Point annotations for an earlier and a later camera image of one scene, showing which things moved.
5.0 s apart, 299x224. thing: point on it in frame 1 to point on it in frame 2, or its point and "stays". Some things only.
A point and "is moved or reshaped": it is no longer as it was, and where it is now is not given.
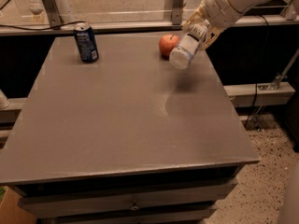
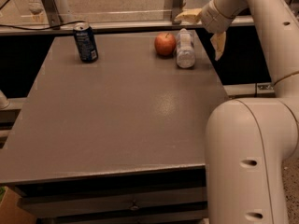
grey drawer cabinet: [126, 138] stays
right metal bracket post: [177, 0] stays
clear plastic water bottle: [182, 54] is moved or reshaped
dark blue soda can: [86, 43] stays
